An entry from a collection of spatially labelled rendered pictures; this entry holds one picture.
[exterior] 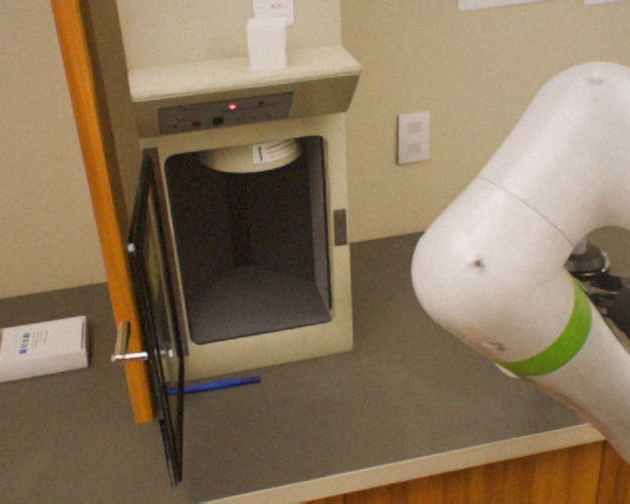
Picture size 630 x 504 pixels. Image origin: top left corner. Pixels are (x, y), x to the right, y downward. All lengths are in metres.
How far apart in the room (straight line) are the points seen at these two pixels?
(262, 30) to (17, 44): 0.65
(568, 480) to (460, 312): 0.85
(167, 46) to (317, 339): 0.59
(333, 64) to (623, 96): 0.55
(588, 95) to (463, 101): 1.15
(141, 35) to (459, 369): 0.77
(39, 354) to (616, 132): 1.15
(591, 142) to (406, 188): 1.21
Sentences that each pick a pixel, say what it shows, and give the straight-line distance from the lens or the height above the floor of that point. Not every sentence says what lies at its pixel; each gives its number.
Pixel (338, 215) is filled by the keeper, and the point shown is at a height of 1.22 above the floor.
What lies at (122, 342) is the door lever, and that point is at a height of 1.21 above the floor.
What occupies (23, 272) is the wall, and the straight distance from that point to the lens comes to 1.93.
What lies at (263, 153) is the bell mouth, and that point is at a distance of 1.39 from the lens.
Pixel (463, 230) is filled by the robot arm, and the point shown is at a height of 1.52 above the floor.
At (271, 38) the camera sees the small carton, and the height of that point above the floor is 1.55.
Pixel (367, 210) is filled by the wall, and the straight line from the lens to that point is 1.95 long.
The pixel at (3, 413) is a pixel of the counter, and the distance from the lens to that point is 1.59.
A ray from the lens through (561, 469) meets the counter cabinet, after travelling 1.55.
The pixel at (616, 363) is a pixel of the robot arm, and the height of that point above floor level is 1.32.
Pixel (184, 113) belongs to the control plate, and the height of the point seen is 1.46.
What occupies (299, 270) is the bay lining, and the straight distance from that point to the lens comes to 1.66.
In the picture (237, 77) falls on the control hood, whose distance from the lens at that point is 1.21.
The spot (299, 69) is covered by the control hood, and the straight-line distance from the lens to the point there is 1.23.
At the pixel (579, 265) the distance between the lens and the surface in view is 1.40.
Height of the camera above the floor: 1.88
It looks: 29 degrees down
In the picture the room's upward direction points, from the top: 4 degrees counter-clockwise
